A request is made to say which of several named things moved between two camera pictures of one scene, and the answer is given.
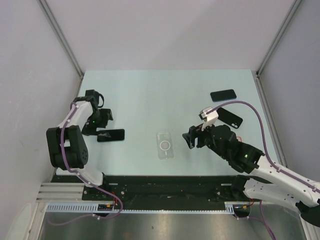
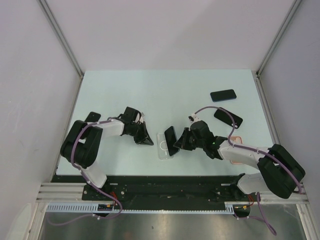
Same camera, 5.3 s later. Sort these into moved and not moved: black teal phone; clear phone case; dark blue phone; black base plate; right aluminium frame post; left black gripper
Moved: left black gripper; black teal phone
Not moved: black base plate; dark blue phone; clear phone case; right aluminium frame post
